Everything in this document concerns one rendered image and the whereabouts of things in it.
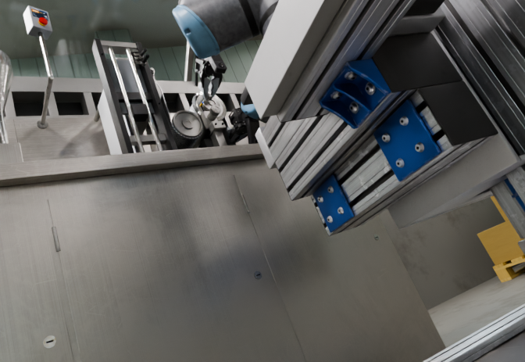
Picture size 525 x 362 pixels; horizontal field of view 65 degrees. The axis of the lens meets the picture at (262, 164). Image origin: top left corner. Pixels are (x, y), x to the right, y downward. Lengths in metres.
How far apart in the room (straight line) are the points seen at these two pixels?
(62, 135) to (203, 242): 0.94
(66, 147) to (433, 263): 3.54
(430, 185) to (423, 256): 3.66
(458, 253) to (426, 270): 0.47
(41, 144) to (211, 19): 1.10
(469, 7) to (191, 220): 0.76
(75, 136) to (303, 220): 1.02
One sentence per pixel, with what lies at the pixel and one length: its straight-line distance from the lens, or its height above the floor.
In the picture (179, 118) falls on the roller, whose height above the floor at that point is 1.20.
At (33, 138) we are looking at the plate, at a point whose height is 1.35.
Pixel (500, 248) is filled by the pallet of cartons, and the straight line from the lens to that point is 4.09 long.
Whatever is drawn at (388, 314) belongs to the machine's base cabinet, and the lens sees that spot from 1.36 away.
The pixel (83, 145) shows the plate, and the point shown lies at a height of 1.30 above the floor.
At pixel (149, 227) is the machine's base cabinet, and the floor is 0.70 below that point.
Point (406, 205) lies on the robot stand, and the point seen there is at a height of 0.49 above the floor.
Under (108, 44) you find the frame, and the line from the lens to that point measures 1.55.
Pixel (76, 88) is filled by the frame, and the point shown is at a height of 1.59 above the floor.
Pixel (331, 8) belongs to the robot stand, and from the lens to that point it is 0.48.
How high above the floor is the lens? 0.39
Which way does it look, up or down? 20 degrees up
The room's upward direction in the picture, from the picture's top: 23 degrees counter-clockwise
